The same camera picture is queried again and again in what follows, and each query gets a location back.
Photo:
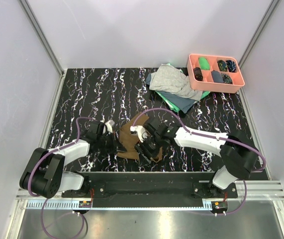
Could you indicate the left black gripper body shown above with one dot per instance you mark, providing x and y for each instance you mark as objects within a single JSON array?
[{"x": 109, "y": 142}]

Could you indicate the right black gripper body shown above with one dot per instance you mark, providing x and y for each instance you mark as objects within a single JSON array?
[{"x": 151, "y": 145}]

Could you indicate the brown cloth napkin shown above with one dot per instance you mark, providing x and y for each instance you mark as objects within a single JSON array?
[{"x": 129, "y": 141}]

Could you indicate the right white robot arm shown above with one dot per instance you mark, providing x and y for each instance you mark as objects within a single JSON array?
[{"x": 238, "y": 158}]

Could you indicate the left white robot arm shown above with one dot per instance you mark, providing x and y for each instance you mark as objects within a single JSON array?
[{"x": 44, "y": 174}]

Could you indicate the green cloth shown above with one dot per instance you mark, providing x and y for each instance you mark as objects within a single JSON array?
[{"x": 174, "y": 87}]

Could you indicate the grey cloth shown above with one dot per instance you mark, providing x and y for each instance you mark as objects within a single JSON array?
[{"x": 172, "y": 80}]

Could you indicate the dark brown rolled sock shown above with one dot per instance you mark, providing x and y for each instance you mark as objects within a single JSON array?
[{"x": 198, "y": 74}]

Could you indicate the pink compartment tray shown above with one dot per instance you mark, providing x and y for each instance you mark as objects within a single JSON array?
[{"x": 208, "y": 84}]

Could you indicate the blue grey rolled sock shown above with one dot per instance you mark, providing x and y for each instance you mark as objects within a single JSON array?
[{"x": 216, "y": 76}]

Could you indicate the green rolled sock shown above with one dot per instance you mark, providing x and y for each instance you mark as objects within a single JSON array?
[{"x": 203, "y": 63}]

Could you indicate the patterned sock bottom right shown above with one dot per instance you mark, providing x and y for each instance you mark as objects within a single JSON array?
[{"x": 226, "y": 79}]

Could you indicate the patterned sock top middle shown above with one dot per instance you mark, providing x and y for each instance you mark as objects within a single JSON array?
[{"x": 222, "y": 66}]

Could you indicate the dark patterned sock top right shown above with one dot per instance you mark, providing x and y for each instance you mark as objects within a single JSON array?
[{"x": 231, "y": 65}]

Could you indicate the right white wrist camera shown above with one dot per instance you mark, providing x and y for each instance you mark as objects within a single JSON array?
[{"x": 139, "y": 131}]

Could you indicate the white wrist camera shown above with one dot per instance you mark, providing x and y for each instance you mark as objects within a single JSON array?
[
  {"x": 109, "y": 125},
  {"x": 139, "y": 131}
]

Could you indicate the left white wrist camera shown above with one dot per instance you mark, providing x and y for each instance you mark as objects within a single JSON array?
[{"x": 109, "y": 125}]

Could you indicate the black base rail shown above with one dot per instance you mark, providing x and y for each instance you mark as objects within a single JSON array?
[{"x": 150, "y": 190}]

